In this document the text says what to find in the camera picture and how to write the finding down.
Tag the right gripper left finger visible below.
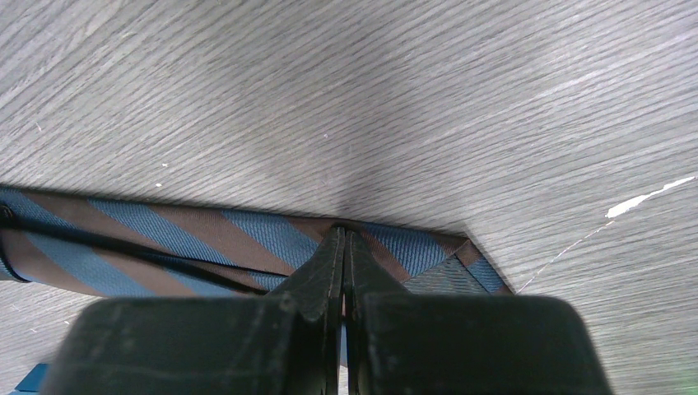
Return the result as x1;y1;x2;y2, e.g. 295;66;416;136
40;227;345;394

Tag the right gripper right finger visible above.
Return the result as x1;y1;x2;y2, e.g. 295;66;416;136
344;231;612;394

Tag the navy brown striped tie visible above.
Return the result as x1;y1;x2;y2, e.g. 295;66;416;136
1;187;509;296

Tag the blue block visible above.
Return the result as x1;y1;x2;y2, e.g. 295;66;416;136
9;363;49;395

